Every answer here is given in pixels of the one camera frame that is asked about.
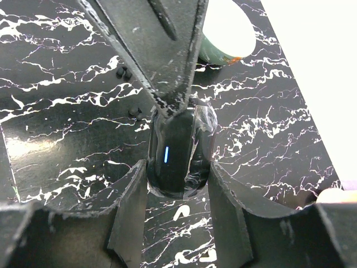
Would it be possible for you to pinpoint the black earbud charging case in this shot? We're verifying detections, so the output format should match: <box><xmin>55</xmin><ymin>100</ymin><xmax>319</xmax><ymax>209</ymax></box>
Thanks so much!
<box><xmin>147</xmin><ymin>97</ymin><xmax>218</xmax><ymax>200</ymax></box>

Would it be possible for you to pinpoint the black earbud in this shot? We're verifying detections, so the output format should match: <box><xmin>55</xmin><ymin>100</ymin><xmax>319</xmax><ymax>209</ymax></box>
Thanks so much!
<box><xmin>115</xmin><ymin>66</ymin><xmax>133</xmax><ymax>82</ymax></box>
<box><xmin>128</xmin><ymin>107</ymin><xmax>143</xmax><ymax>121</ymax></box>

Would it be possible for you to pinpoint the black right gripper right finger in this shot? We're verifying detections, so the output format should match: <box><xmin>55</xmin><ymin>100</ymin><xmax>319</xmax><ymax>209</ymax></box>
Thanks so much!
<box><xmin>208</xmin><ymin>162</ymin><xmax>356</xmax><ymax>267</ymax></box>

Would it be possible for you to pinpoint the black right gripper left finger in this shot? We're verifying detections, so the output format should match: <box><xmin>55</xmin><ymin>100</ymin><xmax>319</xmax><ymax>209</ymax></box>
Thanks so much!
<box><xmin>1</xmin><ymin>160</ymin><xmax>147</xmax><ymax>267</ymax></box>

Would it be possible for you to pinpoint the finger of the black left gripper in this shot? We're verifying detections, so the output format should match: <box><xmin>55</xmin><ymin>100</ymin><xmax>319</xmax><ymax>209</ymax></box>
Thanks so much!
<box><xmin>78</xmin><ymin>0</ymin><xmax>208</xmax><ymax>117</ymax></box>

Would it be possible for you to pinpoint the white earbud case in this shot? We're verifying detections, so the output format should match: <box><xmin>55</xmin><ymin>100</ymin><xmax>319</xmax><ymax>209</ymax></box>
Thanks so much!
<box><xmin>316</xmin><ymin>188</ymin><xmax>357</xmax><ymax>204</ymax></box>

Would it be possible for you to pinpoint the cream and green bowl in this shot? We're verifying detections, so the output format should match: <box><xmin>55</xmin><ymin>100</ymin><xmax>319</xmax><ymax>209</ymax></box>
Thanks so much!
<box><xmin>199</xmin><ymin>0</ymin><xmax>256</xmax><ymax>65</ymax></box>

